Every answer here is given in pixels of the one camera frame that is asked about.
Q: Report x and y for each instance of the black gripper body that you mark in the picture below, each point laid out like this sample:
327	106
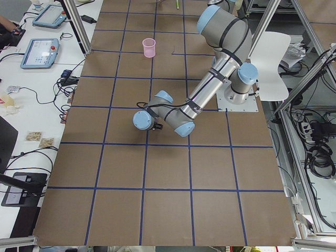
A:
157	126

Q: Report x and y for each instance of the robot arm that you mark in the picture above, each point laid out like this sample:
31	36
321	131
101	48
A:
227	5
231	39

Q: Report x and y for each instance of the pink mesh cup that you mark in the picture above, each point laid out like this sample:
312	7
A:
149	47

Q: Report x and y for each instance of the plaid pouch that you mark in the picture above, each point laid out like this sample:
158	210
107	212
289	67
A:
66	73

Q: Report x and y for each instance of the black power adapter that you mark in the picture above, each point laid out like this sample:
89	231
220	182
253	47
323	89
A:
88	19

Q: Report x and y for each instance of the white chair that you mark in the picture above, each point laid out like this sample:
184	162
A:
267	56

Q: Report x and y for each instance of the near teach pendant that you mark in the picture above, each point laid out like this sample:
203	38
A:
41	53

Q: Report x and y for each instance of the teach pendant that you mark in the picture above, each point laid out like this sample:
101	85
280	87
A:
52	16
41	53

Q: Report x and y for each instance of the far teach pendant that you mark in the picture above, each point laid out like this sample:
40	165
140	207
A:
52	16

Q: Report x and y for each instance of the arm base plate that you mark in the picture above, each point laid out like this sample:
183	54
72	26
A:
239	103

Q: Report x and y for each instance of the aluminium frame post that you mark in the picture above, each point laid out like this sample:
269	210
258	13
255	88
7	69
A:
77	26

